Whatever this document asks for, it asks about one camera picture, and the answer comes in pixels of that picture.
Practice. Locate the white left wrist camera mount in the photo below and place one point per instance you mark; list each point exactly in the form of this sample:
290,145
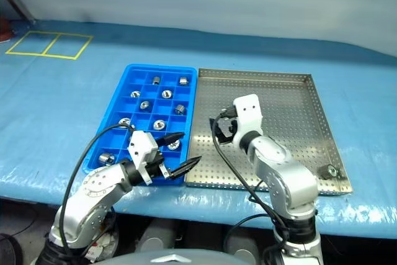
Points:
142,148

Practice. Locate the perforated metal tray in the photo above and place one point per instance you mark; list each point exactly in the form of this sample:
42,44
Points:
285,106

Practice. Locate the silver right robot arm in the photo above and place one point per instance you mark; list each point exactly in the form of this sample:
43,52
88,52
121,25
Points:
288,178

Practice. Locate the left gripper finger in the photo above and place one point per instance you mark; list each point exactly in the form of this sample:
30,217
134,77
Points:
170,138
186,167

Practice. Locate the metal nut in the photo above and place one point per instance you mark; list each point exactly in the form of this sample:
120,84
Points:
124,121

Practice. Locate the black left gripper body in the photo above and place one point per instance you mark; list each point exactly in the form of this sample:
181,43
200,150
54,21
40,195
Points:
156,168

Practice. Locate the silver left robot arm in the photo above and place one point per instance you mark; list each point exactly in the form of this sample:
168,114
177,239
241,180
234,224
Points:
99,187

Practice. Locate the blue compartment tray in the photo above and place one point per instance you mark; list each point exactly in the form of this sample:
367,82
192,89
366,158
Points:
141,122

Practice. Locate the grey robot chest cover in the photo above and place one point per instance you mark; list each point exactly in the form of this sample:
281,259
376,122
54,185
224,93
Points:
173,258

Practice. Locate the yellow tape double square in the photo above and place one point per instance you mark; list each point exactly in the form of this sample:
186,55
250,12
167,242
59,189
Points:
45,55

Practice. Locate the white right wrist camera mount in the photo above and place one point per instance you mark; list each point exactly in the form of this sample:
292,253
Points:
248,113

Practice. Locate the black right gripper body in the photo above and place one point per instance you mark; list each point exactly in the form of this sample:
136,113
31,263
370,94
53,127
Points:
225,131

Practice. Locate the dark grey rounded shape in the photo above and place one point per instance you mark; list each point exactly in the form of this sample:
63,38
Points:
155,237
242,243

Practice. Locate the dark red object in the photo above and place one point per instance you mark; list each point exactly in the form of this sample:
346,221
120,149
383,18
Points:
4,30

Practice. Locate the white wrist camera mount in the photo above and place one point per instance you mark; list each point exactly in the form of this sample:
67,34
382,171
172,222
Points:
142,148
248,113

